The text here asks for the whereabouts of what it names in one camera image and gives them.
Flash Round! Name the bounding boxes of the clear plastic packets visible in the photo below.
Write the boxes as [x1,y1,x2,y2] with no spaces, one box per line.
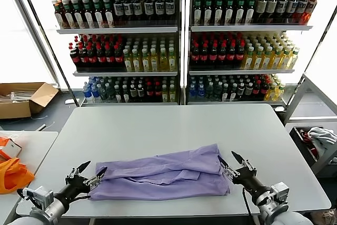
[0,90,35,103]

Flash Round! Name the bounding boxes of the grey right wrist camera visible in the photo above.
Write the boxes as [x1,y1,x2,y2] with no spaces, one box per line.
[270,181,290,204]

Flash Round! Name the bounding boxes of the yellow juice bottle green label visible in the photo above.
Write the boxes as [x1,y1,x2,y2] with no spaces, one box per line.
[150,48,160,72]
[252,46,264,70]
[271,46,283,70]
[141,48,151,73]
[167,47,177,72]
[276,83,286,101]
[262,46,273,70]
[289,47,300,70]
[159,48,169,72]
[132,48,142,73]
[242,46,255,70]
[267,82,277,101]
[280,47,292,70]
[123,48,133,73]

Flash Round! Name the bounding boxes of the red tea bottle white label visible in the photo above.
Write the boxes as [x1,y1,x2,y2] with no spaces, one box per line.
[54,0,64,30]

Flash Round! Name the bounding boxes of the dark green bottle white cap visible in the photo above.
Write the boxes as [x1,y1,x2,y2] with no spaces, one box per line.
[105,83,114,103]
[98,83,107,103]

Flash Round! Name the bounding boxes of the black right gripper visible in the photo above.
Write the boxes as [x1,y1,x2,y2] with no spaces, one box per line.
[217,151,271,199]

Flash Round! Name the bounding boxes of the open cardboard box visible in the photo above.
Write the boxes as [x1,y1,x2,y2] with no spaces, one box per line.
[0,82,59,120]

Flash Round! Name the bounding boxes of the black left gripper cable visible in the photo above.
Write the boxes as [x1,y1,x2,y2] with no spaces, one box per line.
[70,193,92,202]

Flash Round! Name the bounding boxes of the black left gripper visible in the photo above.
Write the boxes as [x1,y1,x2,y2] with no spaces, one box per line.
[55,160,108,206]

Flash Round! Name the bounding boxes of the black diagonal pole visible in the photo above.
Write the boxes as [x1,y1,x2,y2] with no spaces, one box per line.
[285,6,337,106]
[14,0,80,106]

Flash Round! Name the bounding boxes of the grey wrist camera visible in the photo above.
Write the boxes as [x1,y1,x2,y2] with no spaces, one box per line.
[270,181,290,204]
[22,185,55,210]

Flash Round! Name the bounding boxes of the small orange white box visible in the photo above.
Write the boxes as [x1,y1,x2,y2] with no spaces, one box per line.
[0,135,23,160]

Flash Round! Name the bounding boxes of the grey metal beam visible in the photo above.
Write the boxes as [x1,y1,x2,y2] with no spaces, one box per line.
[4,0,62,90]

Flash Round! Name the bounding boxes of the dark bottle grey label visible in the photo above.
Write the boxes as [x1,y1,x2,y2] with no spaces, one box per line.
[254,0,266,24]
[265,0,277,24]

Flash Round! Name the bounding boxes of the dark bottle blue white label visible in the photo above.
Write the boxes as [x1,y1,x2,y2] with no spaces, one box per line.
[286,0,298,24]
[143,0,154,22]
[123,0,133,22]
[132,0,143,22]
[276,0,288,24]
[114,0,124,23]
[165,0,176,22]
[154,0,165,22]

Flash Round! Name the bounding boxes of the grey metal rack frame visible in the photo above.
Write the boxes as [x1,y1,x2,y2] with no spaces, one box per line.
[283,73,337,125]

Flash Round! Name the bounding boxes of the cola bottle red cap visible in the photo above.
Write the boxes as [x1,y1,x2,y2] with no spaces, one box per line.
[209,42,219,64]
[226,42,236,64]
[200,42,210,64]
[87,45,97,69]
[217,42,227,64]
[146,81,155,102]
[114,44,124,68]
[252,80,261,99]
[105,44,115,68]
[154,81,162,102]
[260,80,269,99]
[69,45,81,70]
[191,42,201,64]
[235,42,245,64]
[78,45,89,69]
[96,44,106,69]

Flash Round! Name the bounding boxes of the red garment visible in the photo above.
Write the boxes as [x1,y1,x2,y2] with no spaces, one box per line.
[300,129,319,157]

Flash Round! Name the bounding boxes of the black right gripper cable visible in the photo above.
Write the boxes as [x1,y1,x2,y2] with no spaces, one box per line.
[242,187,253,225]

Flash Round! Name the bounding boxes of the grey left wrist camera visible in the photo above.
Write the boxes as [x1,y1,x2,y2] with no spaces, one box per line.
[22,185,55,210]

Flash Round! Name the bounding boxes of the beige sneaker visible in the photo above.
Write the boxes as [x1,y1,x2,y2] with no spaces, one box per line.
[314,209,337,225]

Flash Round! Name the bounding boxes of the steel shelf rack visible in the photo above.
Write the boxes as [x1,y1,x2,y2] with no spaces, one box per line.
[36,0,182,106]
[184,0,335,106]

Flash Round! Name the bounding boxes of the purple printed t-shirt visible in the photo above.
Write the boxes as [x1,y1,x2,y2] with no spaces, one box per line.
[88,143,232,201]

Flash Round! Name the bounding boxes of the red drink bottle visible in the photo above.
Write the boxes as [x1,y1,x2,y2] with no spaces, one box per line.
[305,0,318,25]

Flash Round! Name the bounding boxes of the grey clothes bin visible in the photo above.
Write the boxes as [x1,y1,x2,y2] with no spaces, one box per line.
[289,126,337,175]

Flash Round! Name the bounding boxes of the white crumpled garment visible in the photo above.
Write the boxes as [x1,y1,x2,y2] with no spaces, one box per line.
[306,126,337,157]

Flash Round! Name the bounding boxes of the dark tea bottle green neck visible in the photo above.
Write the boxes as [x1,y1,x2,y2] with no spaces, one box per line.
[235,0,245,25]
[214,0,224,25]
[103,0,115,28]
[64,0,75,30]
[245,0,256,25]
[224,0,235,25]
[193,0,203,25]
[83,0,95,29]
[203,0,213,25]
[74,0,85,29]
[93,0,105,28]

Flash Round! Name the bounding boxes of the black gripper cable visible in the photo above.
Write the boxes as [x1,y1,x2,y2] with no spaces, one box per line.
[70,193,92,202]
[242,187,253,225]

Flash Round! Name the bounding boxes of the orange cloth bag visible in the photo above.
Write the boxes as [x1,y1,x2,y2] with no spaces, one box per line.
[0,158,35,194]

